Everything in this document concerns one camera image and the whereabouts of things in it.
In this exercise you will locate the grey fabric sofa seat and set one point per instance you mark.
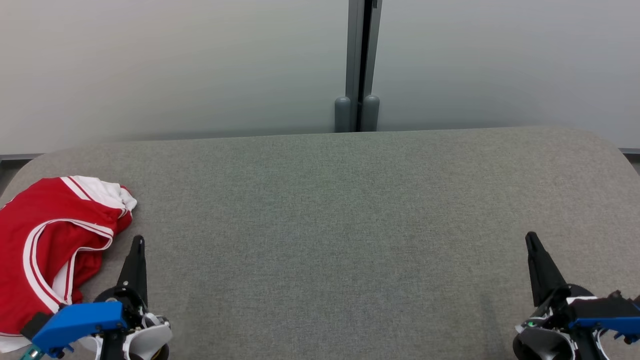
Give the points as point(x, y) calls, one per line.
point(330, 225)

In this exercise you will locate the grey cylinder post bumper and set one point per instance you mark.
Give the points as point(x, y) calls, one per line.
point(370, 114)
point(343, 115)

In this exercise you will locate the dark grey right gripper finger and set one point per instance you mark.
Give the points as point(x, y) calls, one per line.
point(545, 275)

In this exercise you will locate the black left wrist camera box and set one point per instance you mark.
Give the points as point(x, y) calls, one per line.
point(35, 325)

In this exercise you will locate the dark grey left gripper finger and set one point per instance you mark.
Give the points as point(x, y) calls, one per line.
point(136, 270)

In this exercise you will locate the red jersey with white sleeves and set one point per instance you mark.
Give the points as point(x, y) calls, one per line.
point(55, 210)

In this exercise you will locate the grey metal door post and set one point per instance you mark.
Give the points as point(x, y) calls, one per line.
point(363, 50)

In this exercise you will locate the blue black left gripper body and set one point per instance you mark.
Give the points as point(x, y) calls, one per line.
point(80, 322)

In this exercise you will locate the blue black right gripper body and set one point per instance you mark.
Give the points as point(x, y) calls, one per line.
point(595, 312)

